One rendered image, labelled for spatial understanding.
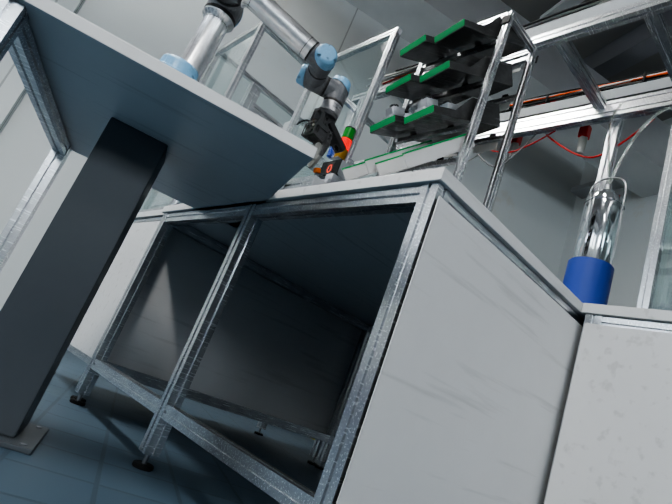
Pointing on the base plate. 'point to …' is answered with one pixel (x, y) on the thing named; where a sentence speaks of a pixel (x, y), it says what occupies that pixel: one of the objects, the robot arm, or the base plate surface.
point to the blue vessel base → (589, 279)
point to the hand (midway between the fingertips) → (312, 165)
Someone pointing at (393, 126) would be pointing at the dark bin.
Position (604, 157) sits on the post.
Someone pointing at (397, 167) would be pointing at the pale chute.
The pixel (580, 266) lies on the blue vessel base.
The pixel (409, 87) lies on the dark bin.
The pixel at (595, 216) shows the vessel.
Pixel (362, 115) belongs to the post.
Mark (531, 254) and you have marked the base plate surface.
